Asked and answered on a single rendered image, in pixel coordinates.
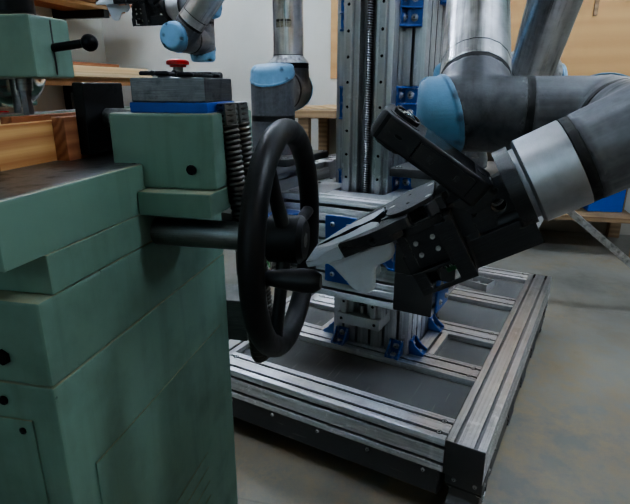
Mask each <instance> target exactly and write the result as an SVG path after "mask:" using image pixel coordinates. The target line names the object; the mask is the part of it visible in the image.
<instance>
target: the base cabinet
mask: <svg viewBox="0 0 630 504"><path fill-rule="evenodd" d="M0 504H238V495H237V478H236V460H235V443H234V425H233V408H232V390H231V373H230V355H229V338H228V320H227V303H226V285H225V268H224V255H223V254H221V255H220V256H218V257H217V258H216V259H215V260H213V261H212V262H211V263H209V264H208V265H207V266H206V267H204V268H203V269H202V270H201V271H199V272H198V273H197V274H196V275H194V276H193V277H192V278H190V279H189V280H188V281H187V282H185V283H184V284H183V285H182V286H180V287H179V288H178V289H177V290H175V291H174V292H173V293H171V294H170V295H169V296H168V297H166V298H165V299H164V300H163V301H161V302H160V303H159V304H157V305H156V306H155V307H154V308H152V309H151V310H150V311H149V312H147V313H146V314H145V315H144V316H142V317H141V318H140V319H138V320H137V321H136V322H135V323H133V324H132V325H131V326H130V327H128V328H127V329H126V330H125V331H123V332H122V333H121V334H119V335H118V336H117V337H116V338H114V339H113V340H112V341H111V342H109V343H108V344H107V345H106V346H104V347H103V348H102V349H100V350H99V351H98V352H97V353H95V354H94V355H93V356H92V357H90V358H89V359H88V360H87V361H85V362H84V363H83V364H81V365H80V366H79V367H78V368H76V369H75V370H74V371H73V372H71V373H70V374H69V375H68V376H66V377H65V378H64V379H62V380H61V381H60V382H59V383H57V384H56V385H54V386H50V387H49V386H42V385H34V384H27V383H20V382H12V381H5V380H0Z"/></svg>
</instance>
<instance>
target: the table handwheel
mask: <svg viewBox="0 0 630 504"><path fill-rule="evenodd" d="M287 144H288V146H289V148H290V150H291V152H292V155H293V158H294V162H295V166H296V171H297V177H298V185H299V196H300V212H299V213H298V215H287V211H286V208H285V204H284V200H283V197H282V193H281V188H280V184H279V179H278V174H277V170H276V168H277V165H278V162H279V159H280V157H281V154H282V152H283V150H284V148H285V146H286V145H287ZM269 203H270V206H271V211H272V214H271V215H270V216H269V217H268V210H269ZM150 235H151V239H152V241H153V243H154V244H156V245H170V246H184V247H199V248H214V249H228V250H237V277H238V290H239V299H240V306H241V312H242V317H243V321H244V324H245V328H246V331H247V333H248V336H249V338H250V340H251V342H252V343H253V345H254V347H255V348H256V349H257V350H258V351H259V352H260V353H261V354H263V355H265V356H267V357H272V358H276V357H280V356H282V355H284V354H286V353H287V352H288V351H289V350H290V349H291V348H292V346H293V345H294V344H295V342H296V341H297V339H298V337H299V335H300V332H301V330H302V327H303V324H304V321H305V318H306V315H307V311H308V307H309V303H310V299H311V294H312V293H300V292H294V291H292V295H291V299H290V303H289V306H288V309H287V312H286V315H285V308H286V297H287V290H283V289H279V288H274V300H273V309H272V317H271V319H270V314H269V309H268V303H267V294H266V279H265V258H266V259H267V261H268V262H276V269H290V266H291V264H297V268H305V269H314V270H316V266H315V267H308V266H307V264H306V260H307V259H308V258H309V256H310V255H311V253H312V252H313V250H314V249H315V247H316V246H317V244H318V237H319V193H318V179H317V171H316V164H315V158H314V153H313V149H312V146H311V143H310V140H309V138H308V135H307V134H306V132H305V130H304V128H303V127H302V126H301V125H300V124H299V123H298V122H297V121H295V120H292V119H289V118H282V119H278V120H276V121H275V122H273V123H272V124H270V125H269V126H268V127H267V128H266V130H265V131H264V132H263V134H262V135H261V137H260V139H259V141H258V143H257V145H256V147H255V149H254V152H253V155H252V157H251V160H250V164H249V167H248V171H247V175H246V179H245V184H244V189H243V194H242V200H241V207H240V215H239V222H235V221H217V220H199V219H182V218H164V217H157V218H155V219H154V220H153V222H152V224H151V229H150Z"/></svg>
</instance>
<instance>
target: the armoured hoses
mask: <svg viewBox="0 0 630 504"><path fill-rule="evenodd" d="M216 108H217V113H221V114H222V122H223V129H224V131H223V133H224V140H225V141H224V144H225V150H226V152H225V155H226V161H227V162H226V165H227V171H228V172H227V176H228V179H227V180H228V181H229V182H228V186H229V189H228V190H229V191H230V192H229V195H230V201H231V202H230V205H231V210H232V212H231V214H232V215H233V216H232V219H233V221H235V222H239V215H240V207H241V200H242V194H243V189H244V184H245V179H246V175H247V171H248V167H249V164H250V160H251V157H252V155H253V151H252V149H253V146H252V143H253V142H252V141H251V139H252V137H251V136H250V135H251V131H249V130H250V128H251V127H250V126H249V124H250V122H249V118H250V117H249V115H248V113H249V112H248V106H247V102H246V101H236V102H225V103H218V104H217V105H216ZM271 293H272V292H271V287H270V286H266V294H267V303H268V309H269V314H270V319H271V317H272V309H273V306H272V305H273V303H272V298H271V297H272V295H271ZM248 340H249V345H250V352H251V356H252V359H253V360H254V361H255V362H258V363H262V362H265V361H266V360H267V359H269V357H267V356H265V355H263V354H261V353H260V352H259V351H258V350H257V349H256V348H255V347H254V345H253V343H252V342H251V340H250V338H249V339H248Z"/></svg>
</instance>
